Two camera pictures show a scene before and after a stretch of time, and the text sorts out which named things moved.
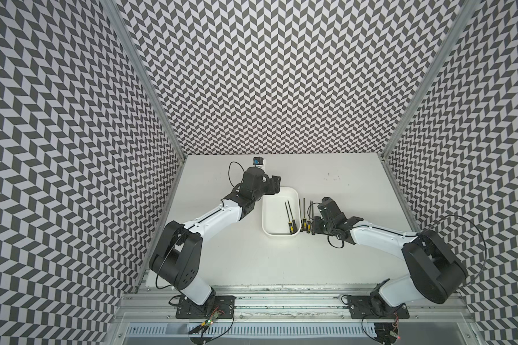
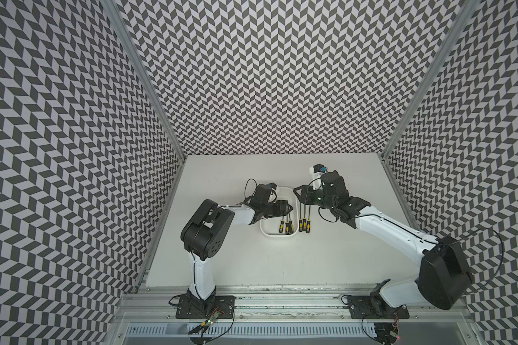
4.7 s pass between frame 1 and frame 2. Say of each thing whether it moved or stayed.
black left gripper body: moved
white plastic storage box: stayed
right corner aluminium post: stayed
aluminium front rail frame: stayed
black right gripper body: moved
